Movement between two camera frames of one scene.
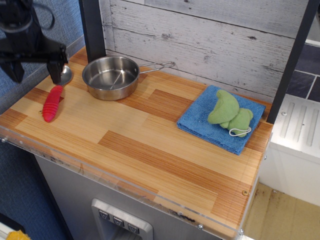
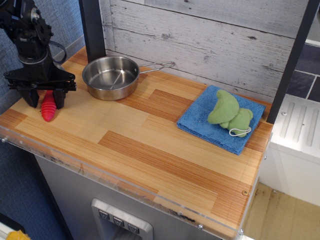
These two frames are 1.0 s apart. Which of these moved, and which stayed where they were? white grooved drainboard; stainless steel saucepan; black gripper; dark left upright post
Moved: black gripper
Stayed: white grooved drainboard; stainless steel saucepan; dark left upright post
